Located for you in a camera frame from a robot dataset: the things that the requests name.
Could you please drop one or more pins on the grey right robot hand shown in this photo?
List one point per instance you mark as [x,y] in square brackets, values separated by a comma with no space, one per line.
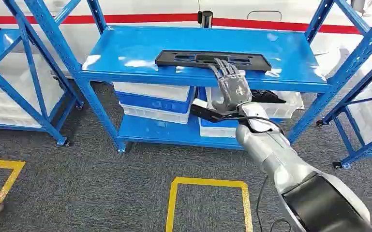
[234,89]

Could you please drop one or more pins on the long black plastic panel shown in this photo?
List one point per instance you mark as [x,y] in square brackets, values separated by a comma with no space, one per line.
[185,59]

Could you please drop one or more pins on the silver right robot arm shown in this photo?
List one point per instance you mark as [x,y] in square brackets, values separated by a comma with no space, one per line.
[270,152]

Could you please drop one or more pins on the black plastic bag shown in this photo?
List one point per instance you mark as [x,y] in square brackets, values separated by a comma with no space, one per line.
[266,96]

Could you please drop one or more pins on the black plastic part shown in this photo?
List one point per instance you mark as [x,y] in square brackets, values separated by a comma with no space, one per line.
[208,114]

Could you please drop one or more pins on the blue steel shelf rack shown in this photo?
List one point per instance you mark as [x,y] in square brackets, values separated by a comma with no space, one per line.
[160,48]
[358,96]
[28,80]

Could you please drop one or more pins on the yellow floor tape square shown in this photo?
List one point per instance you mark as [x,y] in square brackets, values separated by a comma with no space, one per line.
[173,205]

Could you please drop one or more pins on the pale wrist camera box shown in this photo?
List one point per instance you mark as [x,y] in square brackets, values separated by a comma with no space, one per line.
[257,112]

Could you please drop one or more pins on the black cylindrical post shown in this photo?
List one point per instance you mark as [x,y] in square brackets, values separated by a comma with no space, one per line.
[205,18]

